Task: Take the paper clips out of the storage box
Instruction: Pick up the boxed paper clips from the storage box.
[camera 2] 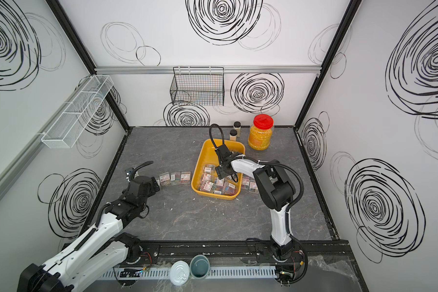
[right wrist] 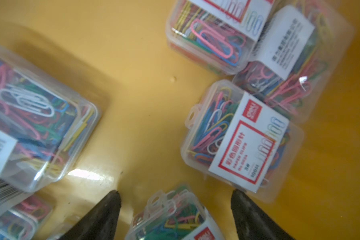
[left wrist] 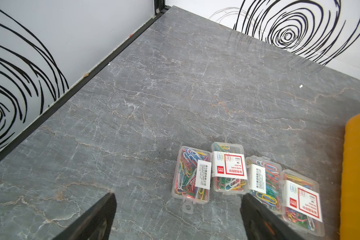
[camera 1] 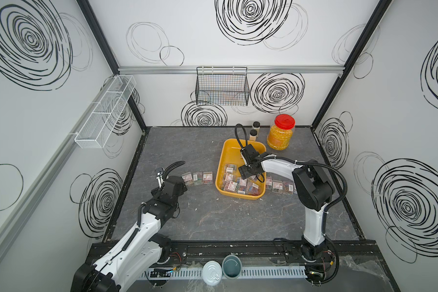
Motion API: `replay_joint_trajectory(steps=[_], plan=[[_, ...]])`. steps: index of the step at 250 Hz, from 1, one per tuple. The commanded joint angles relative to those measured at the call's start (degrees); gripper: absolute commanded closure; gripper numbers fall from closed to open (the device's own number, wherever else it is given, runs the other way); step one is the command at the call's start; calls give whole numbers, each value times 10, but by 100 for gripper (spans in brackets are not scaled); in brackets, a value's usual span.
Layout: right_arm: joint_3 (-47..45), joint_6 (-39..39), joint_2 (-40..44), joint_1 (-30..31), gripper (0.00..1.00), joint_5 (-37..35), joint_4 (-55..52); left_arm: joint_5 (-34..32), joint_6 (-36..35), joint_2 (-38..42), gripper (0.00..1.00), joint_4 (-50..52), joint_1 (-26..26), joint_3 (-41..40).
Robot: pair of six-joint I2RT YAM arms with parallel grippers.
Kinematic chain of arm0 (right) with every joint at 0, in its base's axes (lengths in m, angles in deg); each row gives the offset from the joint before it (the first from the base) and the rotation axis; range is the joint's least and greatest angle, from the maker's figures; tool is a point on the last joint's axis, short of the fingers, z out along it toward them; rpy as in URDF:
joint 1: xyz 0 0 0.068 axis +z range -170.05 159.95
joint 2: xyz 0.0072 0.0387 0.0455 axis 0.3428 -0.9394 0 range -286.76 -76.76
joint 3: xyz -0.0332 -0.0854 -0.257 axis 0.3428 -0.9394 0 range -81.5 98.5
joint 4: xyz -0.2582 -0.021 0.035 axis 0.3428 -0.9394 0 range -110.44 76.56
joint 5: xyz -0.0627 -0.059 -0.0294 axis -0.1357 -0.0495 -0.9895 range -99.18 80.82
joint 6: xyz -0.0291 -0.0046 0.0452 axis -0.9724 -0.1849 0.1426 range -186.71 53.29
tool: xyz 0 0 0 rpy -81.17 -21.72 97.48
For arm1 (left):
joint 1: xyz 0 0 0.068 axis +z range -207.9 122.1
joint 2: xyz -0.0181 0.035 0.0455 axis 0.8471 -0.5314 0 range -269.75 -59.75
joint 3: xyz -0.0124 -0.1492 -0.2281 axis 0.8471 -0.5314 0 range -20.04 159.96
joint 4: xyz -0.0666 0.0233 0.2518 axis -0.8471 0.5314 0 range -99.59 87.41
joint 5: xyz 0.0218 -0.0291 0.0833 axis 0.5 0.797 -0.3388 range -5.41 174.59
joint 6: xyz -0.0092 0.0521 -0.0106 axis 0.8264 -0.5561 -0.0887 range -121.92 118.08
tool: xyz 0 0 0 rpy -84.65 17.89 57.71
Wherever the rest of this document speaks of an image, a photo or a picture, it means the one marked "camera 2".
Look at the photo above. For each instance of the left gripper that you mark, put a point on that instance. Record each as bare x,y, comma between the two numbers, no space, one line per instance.
153,190

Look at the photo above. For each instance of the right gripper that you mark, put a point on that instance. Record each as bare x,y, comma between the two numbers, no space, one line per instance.
221,172

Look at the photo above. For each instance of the yellow plastic tray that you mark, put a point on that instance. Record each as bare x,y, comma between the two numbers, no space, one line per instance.
208,156

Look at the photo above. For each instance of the paper clip box table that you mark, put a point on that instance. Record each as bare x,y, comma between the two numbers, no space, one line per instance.
253,188
185,177

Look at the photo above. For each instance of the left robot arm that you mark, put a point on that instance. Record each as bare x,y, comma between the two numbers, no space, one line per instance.
100,248

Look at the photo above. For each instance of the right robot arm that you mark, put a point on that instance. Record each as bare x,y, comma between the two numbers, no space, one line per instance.
280,188

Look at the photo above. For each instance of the near spice bottle black cap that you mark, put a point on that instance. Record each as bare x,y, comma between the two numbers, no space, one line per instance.
233,135

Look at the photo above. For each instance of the spice bottle black cap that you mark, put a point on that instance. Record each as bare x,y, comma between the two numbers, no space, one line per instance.
233,135
237,127

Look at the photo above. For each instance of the far spice bottle black cap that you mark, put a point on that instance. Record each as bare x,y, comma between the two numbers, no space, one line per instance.
237,127

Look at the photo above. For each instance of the red lid corn jar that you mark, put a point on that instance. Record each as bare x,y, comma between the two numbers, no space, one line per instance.
261,132

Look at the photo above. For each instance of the teal cup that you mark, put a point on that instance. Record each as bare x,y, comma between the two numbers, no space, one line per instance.
200,267

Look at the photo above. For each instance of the black wire basket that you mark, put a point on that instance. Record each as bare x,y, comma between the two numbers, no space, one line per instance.
201,85

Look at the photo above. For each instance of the white slotted cable duct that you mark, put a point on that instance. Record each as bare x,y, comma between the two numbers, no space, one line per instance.
216,272

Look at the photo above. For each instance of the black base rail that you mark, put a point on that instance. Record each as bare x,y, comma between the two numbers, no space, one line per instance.
262,251

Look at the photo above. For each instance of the white mesh wall shelf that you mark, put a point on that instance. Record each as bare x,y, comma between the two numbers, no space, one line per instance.
87,110

